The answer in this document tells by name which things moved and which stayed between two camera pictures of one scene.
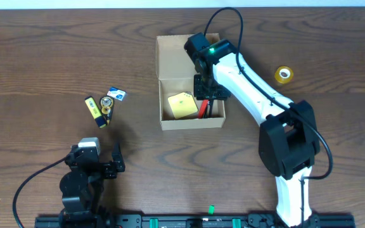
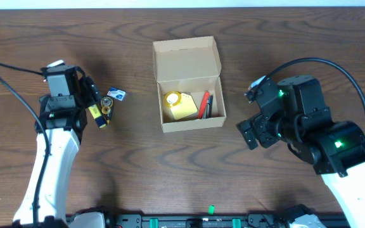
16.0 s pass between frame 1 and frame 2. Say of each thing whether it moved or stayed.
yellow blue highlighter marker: stayed
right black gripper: moved
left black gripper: moved
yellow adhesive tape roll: moved
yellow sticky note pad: stayed
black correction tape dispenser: stayed
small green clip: stayed
